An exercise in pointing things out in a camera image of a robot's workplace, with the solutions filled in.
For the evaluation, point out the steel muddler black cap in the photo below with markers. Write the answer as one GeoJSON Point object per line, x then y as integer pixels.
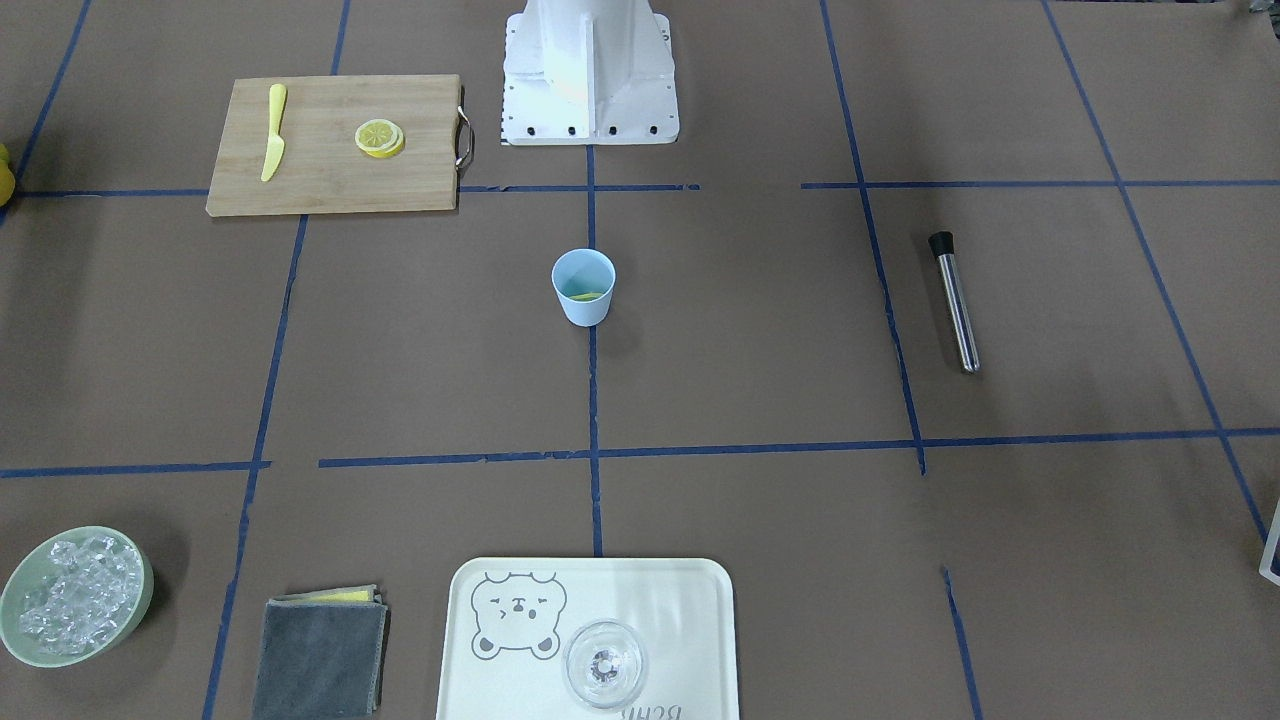
{"type": "Point", "coordinates": [943, 251]}

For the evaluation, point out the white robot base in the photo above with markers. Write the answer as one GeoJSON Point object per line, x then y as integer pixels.
{"type": "Point", "coordinates": [589, 73]}

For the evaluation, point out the light blue cup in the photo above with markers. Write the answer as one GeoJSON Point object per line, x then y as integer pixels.
{"type": "Point", "coordinates": [579, 271]}

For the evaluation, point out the yellow lemon slice stack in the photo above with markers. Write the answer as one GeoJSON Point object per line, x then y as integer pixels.
{"type": "Point", "coordinates": [379, 138]}

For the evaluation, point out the cream bear tray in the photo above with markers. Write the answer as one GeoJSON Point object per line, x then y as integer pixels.
{"type": "Point", "coordinates": [509, 623]}

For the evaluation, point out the clear wine glass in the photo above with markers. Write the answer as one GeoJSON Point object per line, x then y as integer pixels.
{"type": "Point", "coordinates": [605, 665]}

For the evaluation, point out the yellow sponge cloth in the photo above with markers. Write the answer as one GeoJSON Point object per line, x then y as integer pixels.
{"type": "Point", "coordinates": [363, 594]}

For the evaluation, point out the wooden cutting board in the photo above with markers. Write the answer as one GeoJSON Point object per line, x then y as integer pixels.
{"type": "Point", "coordinates": [322, 171]}

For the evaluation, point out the grey folded cloth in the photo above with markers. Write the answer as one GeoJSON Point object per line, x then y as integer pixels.
{"type": "Point", "coordinates": [320, 660]}

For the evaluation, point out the yellow plastic knife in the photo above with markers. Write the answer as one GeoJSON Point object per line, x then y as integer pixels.
{"type": "Point", "coordinates": [275, 144]}

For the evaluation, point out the clear ice cubes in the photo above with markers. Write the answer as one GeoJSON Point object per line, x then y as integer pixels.
{"type": "Point", "coordinates": [89, 591]}

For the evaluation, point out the green bowl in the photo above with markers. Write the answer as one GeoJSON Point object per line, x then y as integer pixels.
{"type": "Point", "coordinates": [26, 573]}

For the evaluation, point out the metal cutting board handle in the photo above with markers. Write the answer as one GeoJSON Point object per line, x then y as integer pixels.
{"type": "Point", "coordinates": [465, 139]}

